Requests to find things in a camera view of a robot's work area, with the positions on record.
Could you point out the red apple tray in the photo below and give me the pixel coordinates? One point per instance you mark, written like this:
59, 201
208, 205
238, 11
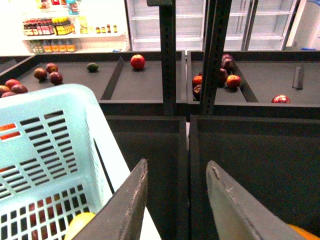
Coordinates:
137, 61
281, 98

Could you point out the black shelf post right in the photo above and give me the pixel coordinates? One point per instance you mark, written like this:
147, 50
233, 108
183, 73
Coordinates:
215, 55

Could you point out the white bottle shelf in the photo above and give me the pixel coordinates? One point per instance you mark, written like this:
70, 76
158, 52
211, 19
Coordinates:
88, 26

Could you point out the yellow mango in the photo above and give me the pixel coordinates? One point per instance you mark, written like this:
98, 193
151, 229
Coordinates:
305, 234
77, 224

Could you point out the black shelf post left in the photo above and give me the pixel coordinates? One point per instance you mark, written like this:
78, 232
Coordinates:
167, 26

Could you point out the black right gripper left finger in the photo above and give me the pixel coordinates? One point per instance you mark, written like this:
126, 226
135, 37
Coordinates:
122, 217

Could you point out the green avocado back tray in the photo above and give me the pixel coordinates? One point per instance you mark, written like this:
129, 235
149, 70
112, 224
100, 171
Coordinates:
92, 67

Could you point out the red apple back tray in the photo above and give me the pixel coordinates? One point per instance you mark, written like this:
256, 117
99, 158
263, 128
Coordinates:
137, 61

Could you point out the black shelf post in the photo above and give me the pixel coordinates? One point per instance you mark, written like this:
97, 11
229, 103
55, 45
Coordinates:
167, 26
215, 55

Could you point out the red apple right tray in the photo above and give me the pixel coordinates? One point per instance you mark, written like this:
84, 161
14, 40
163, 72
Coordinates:
281, 98

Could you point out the light blue plastic basket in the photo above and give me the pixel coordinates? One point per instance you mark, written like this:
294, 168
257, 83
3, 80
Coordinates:
58, 159

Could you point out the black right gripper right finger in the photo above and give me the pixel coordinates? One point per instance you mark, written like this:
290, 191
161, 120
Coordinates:
237, 214

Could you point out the glass door refrigerator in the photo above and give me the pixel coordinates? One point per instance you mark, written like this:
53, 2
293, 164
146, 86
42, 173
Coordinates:
240, 25

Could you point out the red apple by post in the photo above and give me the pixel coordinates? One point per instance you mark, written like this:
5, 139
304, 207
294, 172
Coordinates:
233, 81

